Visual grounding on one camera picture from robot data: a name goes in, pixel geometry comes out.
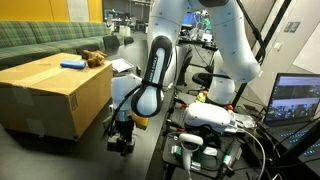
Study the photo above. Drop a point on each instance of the grey wall switch plate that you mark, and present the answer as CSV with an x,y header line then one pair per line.
x,y
292,26

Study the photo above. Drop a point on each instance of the white paper pad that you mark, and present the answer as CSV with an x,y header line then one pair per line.
x,y
121,65

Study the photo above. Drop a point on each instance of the white VR headset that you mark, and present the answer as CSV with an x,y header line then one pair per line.
x,y
206,116

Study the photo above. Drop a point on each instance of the dark chair back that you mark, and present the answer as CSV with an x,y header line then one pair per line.
x,y
80,47
129,39
111,41

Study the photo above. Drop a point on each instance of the blue sponge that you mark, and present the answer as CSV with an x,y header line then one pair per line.
x,y
73,64

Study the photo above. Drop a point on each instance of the black stand pole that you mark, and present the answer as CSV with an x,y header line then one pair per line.
x,y
276,20

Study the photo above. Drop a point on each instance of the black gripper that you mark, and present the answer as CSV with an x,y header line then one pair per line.
x,y
124,129

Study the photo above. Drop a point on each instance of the black office chair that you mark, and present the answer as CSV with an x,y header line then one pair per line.
x,y
200,80

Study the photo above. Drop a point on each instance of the green bottle with orange cap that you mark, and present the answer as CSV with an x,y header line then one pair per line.
x,y
201,97

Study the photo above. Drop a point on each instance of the green plaid sofa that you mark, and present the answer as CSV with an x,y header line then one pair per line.
x,y
40,36

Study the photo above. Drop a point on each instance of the black laptop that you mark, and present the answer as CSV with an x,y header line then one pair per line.
x,y
293,96

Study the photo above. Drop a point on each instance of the large cardboard box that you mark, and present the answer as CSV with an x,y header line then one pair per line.
x,y
50,103

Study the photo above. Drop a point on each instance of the brown plush animal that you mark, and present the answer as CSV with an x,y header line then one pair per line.
x,y
95,58

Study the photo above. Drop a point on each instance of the black eraser block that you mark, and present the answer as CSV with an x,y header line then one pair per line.
x,y
109,143

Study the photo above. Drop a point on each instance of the white VR controller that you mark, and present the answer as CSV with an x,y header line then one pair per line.
x,y
189,146

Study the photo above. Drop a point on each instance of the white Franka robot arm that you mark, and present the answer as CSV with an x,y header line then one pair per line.
x,y
233,43

